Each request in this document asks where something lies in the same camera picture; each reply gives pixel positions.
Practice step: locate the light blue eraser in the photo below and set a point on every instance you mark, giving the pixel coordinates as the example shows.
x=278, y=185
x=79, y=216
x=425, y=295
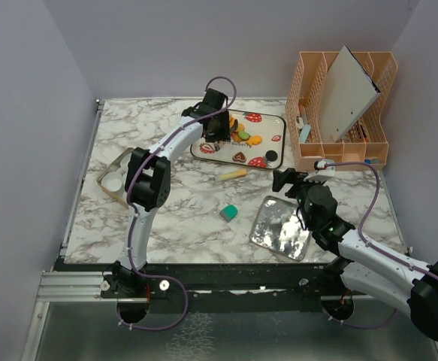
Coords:
x=305, y=132

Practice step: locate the green macaron cookie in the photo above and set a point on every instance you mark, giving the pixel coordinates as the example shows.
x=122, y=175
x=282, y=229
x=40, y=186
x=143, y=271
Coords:
x=243, y=135

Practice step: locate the green grey eraser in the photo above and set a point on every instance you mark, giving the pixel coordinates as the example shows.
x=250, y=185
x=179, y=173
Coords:
x=228, y=213

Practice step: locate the cookie pile orange green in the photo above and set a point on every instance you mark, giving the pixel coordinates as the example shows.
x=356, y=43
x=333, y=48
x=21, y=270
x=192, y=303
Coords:
x=235, y=125

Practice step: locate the yellow orange highlighter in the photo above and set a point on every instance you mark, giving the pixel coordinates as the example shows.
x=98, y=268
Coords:
x=231, y=175

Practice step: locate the brown heart cookie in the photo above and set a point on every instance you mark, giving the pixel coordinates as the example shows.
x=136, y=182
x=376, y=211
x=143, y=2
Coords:
x=239, y=157

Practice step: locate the peach desk organizer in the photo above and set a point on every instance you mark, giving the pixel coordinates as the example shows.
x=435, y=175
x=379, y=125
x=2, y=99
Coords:
x=365, y=141

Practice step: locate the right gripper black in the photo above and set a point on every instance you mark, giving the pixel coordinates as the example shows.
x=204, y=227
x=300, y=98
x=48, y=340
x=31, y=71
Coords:
x=290, y=175

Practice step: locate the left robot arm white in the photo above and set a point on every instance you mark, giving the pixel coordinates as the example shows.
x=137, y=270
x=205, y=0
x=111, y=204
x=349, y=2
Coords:
x=148, y=182

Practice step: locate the orange fish cookie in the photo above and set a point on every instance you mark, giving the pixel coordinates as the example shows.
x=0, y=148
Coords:
x=254, y=140

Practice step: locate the white paper cup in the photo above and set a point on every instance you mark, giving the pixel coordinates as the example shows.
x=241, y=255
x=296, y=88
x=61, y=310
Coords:
x=112, y=181

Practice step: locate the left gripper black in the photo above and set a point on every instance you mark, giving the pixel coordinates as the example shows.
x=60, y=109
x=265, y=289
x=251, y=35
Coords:
x=224, y=133

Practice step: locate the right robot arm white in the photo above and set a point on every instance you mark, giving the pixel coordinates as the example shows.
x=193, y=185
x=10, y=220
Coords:
x=363, y=265

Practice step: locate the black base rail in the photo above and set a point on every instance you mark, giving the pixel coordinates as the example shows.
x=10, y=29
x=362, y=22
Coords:
x=215, y=288

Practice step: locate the gold cookie tin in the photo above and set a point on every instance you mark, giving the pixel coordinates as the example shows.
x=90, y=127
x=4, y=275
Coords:
x=120, y=164

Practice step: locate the grey white board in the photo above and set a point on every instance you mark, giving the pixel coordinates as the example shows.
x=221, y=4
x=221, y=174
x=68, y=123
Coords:
x=347, y=93

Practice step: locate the strawberry pattern tray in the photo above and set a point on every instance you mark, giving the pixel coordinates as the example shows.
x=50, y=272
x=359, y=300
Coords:
x=272, y=130

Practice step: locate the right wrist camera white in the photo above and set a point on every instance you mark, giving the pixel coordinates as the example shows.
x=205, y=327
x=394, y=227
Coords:
x=324, y=170

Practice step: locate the black sandwich cookie right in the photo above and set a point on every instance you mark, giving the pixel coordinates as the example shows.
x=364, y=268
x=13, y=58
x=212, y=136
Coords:
x=271, y=156

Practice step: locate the silver tin lid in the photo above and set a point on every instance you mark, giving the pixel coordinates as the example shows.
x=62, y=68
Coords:
x=279, y=228

